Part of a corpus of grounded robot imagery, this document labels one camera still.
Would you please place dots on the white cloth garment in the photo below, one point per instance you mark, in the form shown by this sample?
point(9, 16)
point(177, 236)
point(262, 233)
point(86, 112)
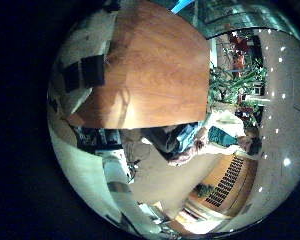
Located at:
point(93, 33)

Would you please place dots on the person in patterned shirt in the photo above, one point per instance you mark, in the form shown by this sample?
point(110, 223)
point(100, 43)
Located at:
point(180, 143)

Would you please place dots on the green potted plants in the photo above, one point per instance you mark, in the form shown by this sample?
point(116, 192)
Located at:
point(238, 80)

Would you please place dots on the black floor vent grille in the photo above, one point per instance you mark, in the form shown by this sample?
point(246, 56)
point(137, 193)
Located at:
point(227, 181)

